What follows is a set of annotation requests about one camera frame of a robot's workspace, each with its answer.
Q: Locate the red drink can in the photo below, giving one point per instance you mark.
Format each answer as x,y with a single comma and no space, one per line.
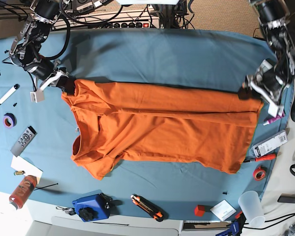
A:
22,192

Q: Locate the clear packaged bit set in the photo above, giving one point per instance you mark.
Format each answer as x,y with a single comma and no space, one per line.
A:
262,148

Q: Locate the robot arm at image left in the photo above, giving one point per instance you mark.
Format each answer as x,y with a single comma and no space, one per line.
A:
24,52

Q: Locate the white paper card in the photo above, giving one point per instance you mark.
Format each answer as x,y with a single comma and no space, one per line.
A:
20,164

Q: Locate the purple tape roll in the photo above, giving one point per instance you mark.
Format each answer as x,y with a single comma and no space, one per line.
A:
9,120

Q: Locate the grey remote control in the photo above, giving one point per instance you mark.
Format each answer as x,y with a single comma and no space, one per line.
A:
23,141

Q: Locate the black power strip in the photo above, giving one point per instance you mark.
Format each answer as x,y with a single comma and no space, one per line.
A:
111,25

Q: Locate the orange t-shirt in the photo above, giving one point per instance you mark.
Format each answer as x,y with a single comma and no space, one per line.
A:
142,122

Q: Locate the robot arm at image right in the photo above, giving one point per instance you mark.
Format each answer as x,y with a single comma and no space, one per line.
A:
272,77

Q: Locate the blue black bar clamp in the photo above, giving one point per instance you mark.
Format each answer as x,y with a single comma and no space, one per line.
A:
235,228

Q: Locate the blue box with black knob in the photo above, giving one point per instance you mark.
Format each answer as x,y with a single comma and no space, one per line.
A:
93,208

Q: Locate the red handled screwdriver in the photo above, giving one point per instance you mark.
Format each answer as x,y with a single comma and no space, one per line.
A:
263,158

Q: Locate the black and white marker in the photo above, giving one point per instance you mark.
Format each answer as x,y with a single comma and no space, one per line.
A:
9,93

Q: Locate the black power adapter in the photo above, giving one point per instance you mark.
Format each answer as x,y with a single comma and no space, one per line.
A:
286,198

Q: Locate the leaf pattern booklet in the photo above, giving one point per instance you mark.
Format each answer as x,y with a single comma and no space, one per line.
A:
266,65

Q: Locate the red tape roll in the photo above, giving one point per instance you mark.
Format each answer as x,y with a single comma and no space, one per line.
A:
259,173

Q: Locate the small AA battery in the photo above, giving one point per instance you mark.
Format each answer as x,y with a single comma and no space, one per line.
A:
17,173

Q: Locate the purple glue tube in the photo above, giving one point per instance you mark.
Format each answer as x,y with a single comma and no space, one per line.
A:
272,120

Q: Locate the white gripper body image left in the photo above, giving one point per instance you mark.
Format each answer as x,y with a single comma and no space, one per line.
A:
52,80

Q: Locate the orange black utility knife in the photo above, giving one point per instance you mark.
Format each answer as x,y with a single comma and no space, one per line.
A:
152,210

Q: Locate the blue-grey table cloth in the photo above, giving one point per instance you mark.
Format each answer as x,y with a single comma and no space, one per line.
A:
178,58

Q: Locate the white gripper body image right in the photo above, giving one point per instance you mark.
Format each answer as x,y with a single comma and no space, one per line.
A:
272,98

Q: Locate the white square card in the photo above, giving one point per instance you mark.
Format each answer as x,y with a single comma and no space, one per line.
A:
223,210

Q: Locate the black zip tie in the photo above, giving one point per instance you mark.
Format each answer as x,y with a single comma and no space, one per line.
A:
47,186

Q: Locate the small red cube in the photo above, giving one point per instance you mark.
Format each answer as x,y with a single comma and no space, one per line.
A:
199,210

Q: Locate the translucent plastic cup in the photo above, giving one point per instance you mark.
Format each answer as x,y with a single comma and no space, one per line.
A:
251,207

